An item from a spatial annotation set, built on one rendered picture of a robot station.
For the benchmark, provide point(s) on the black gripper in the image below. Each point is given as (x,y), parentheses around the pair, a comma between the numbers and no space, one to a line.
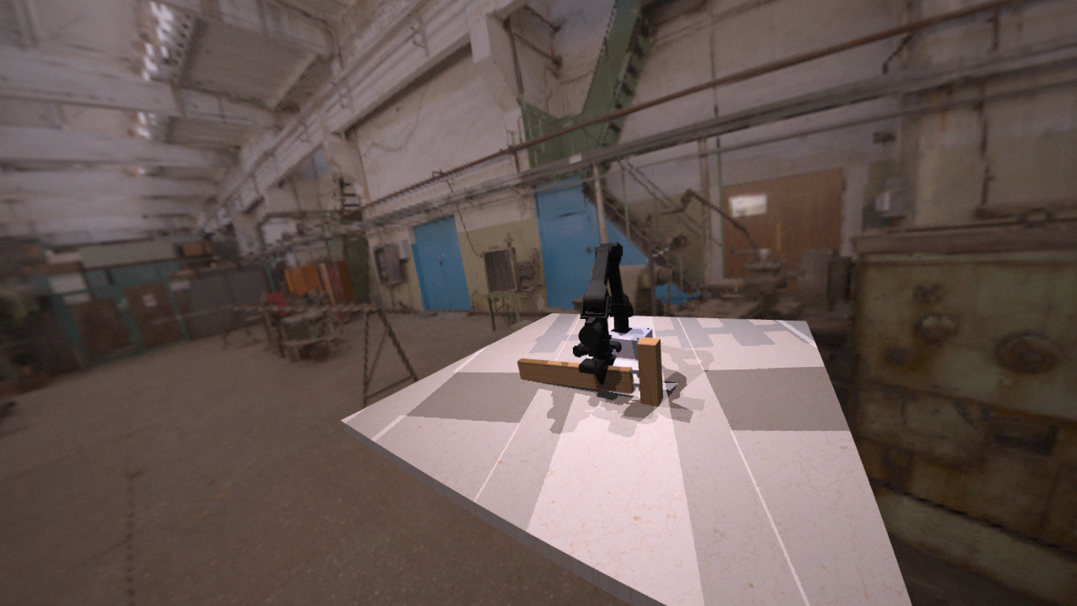
(602,358)

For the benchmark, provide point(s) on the brown wooden post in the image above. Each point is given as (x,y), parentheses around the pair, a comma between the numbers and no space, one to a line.
(650,371)

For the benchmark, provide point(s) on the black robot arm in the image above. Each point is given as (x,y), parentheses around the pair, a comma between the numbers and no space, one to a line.
(598,300)

